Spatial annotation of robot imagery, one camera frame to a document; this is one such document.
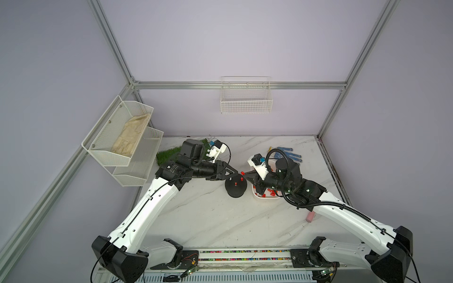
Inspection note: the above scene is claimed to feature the upper white mesh shelf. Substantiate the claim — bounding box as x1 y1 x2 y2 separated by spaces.
81 96 154 167

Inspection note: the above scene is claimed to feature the lower white mesh shelf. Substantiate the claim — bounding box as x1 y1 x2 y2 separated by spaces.
109 127 164 187

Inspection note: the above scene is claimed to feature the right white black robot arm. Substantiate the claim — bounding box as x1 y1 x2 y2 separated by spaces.
243 149 414 283

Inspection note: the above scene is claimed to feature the white mesh shelf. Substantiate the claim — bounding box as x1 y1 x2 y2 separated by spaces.
81 96 154 167
109 127 164 187

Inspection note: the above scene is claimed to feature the aluminium mounting rail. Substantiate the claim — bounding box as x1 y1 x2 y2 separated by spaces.
97 245 390 274

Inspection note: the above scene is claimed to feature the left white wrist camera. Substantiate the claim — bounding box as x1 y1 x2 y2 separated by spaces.
206 140 227 163

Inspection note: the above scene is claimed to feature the beige cloth glove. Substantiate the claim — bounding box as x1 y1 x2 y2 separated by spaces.
111 114 151 158

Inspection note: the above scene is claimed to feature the green artificial grass mat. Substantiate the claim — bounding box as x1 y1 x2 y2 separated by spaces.
156 139 210 166

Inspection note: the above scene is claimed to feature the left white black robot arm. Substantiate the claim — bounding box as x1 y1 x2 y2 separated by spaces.
92 139 238 283

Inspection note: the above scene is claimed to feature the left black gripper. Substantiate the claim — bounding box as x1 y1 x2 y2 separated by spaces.
192 161 238 183

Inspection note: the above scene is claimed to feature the black round screw base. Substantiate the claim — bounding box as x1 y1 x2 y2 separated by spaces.
225 175 247 198

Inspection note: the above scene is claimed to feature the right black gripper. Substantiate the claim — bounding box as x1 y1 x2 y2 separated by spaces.
243 169 293 195

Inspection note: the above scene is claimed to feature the white plastic tray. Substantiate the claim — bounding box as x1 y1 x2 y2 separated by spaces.
250 175 283 200

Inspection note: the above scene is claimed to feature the blue dotted work glove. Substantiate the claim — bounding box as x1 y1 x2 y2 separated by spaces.
269 147 303 163

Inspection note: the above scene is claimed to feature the white wire wall basket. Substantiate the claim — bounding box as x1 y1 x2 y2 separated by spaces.
220 76 273 114

